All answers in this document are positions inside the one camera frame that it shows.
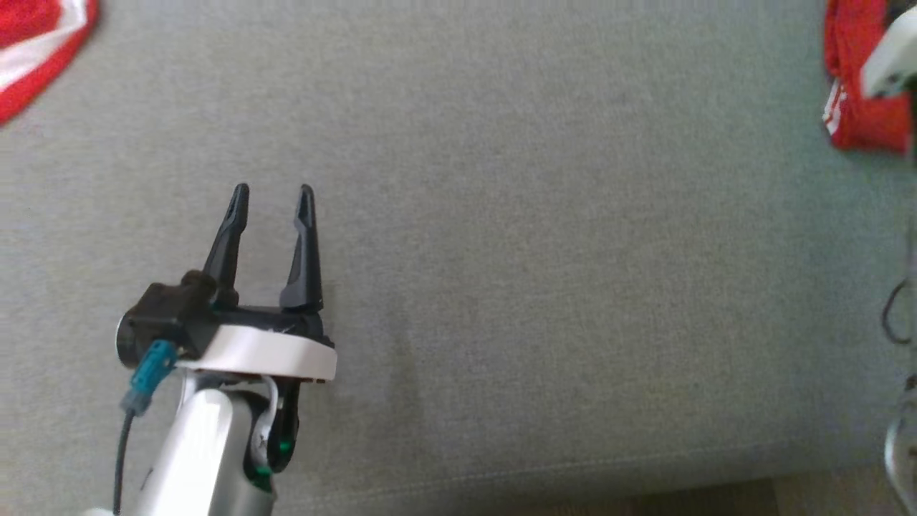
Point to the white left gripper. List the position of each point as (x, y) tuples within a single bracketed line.
[(265, 355)]

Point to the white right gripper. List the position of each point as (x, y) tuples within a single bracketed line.
[(895, 61)]

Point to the red garment with thin white stripes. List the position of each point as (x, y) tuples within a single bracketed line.
[(860, 115)]

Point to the red garment with wide white bands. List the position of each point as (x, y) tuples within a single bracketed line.
[(29, 43)]

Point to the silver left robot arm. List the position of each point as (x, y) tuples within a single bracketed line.
[(200, 451)]

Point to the grey fabric sofa seat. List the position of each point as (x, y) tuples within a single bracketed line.
[(544, 287)]

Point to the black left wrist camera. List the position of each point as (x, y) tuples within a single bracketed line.
[(168, 315)]

